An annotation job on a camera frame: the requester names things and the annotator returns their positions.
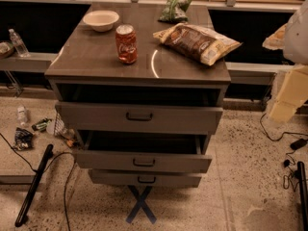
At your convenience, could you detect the wire basket on floor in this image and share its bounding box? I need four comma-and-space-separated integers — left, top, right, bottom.
53, 113, 74, 140

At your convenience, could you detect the black stand leg left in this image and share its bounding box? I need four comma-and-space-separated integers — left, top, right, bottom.
14, 144, 53, 227

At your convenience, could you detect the top grey drawer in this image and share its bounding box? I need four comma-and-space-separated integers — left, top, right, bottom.
56, 102, 222, 135

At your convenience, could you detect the dark snack bag on floor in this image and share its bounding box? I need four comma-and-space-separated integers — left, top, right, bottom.
14, 127, 34, 150

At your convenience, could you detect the black stand leg right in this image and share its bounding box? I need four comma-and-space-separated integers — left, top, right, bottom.
297, 162, 308, 231

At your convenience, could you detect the black stand leg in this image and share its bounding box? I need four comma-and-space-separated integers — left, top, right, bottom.
14, 144, 53, 227
297, 162, 308, 231

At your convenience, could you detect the bowl on left ledge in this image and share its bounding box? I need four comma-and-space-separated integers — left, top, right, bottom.
0, 41, 14, 59

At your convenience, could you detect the green can on floor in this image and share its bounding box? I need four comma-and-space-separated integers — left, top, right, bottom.
32, 118, 51, 131

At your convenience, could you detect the grey drawer cabinet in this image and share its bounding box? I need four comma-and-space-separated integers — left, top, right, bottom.
44, 2, 232, 189

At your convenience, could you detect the green chip bag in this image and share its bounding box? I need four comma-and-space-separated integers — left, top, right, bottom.
159, 0, 192, 23

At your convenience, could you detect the clear water bottle on ledge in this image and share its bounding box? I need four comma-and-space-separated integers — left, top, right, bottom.
9, 29, 30, 57

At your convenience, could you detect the red coke can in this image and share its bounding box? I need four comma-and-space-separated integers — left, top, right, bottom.
115, 24, 138, 64

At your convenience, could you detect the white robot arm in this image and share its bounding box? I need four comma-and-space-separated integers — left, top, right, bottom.
263, 7, 308, 123

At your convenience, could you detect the white paper bowl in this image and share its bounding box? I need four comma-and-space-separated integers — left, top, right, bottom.
83, 11, 119, 32

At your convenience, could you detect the brown chip bag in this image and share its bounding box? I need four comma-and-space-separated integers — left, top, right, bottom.
153, 23, 242, 66

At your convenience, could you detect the grey drawer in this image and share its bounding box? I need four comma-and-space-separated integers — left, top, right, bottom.
89, 169, 202, 188
75, 131, 212, 173
56, 102, 222, 135

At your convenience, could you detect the small bottle on floor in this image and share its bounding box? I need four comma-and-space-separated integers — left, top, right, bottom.
17, 106, 28, 126

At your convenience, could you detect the black cable left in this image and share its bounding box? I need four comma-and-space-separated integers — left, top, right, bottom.
0, 132, 78, 231

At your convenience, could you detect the blue tape cross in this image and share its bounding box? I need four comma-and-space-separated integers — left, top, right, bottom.
126, 186, 157, 224

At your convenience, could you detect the middle grey drawer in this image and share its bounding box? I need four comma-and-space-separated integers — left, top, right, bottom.
75, 131, 212, 173

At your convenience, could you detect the bottom grey drawer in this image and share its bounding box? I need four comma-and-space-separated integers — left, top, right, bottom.
89, 169, 202, 188

